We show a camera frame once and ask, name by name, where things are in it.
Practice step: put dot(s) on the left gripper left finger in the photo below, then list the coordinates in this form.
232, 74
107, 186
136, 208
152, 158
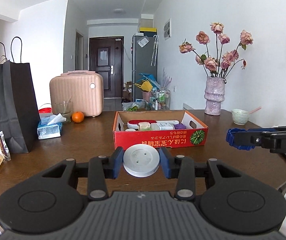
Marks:
57, 196

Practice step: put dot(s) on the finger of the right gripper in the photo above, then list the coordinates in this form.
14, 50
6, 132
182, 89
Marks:
249, 140
272, 129

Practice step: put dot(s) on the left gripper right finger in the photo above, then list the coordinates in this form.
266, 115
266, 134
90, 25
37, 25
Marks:
227, 198

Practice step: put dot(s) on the blue ridged cap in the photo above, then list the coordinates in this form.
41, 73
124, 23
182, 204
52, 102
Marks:
230, 138

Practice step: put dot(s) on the white lid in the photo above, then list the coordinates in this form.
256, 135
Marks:
141, 160

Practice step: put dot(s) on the cream square box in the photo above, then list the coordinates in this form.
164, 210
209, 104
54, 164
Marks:
144, 126

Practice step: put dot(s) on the small white ridged cap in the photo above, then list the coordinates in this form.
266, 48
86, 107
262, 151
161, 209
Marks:
130, 130

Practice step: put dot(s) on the pink spoon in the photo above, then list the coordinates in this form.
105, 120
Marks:
255, 110

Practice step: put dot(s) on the pale green bowl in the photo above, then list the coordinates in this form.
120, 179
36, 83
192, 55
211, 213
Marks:
240, 117

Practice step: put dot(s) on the red cardboard box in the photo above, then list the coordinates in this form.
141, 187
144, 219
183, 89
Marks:
194, 133

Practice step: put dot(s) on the pink ceramic vase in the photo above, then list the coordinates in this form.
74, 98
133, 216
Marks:
214, 95

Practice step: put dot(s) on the blue tissue pack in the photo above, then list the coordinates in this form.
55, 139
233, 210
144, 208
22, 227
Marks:
50, 127

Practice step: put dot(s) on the purple item in box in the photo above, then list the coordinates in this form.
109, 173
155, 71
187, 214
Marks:
179, 126

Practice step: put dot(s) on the dried pink roses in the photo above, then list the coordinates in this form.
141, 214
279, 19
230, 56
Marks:
220, 63

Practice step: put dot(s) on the orange fruit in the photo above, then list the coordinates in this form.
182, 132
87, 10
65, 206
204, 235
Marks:
77, 117

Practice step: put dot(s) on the red bucket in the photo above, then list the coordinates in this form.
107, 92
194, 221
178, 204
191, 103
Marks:
45, 108

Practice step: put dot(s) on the clear glass cup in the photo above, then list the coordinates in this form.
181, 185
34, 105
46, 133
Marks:
65, 109

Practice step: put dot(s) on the white tube in box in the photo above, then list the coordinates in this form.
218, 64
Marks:
165, 125

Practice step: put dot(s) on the black paper bag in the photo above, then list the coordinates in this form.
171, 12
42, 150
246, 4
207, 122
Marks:
19, 117

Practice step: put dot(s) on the red white case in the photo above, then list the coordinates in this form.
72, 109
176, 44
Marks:
134, 124

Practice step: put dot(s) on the cluttered small cart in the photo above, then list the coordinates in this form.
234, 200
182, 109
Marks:
146, 94

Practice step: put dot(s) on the pink suitcase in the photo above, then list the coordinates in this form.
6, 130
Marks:
83, 88

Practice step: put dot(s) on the grey refrigerator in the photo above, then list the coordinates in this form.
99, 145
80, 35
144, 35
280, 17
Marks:
143, 59

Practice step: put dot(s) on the dark brown door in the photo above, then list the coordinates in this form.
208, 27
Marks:
106, 59

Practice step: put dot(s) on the yellow box on fridge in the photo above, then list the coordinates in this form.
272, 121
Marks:
148, 29

